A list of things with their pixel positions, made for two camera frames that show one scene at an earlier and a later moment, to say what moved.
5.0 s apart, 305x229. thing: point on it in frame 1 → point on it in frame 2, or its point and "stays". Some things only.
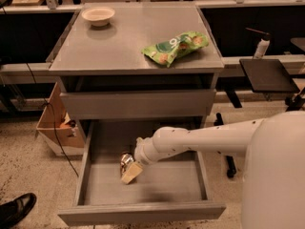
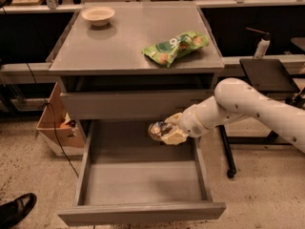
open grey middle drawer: x=174 y=188 stays
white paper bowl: x=98 y=16 stays
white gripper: x=142 y=154 → x=190 y=122
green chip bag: x=172 y=48 stays
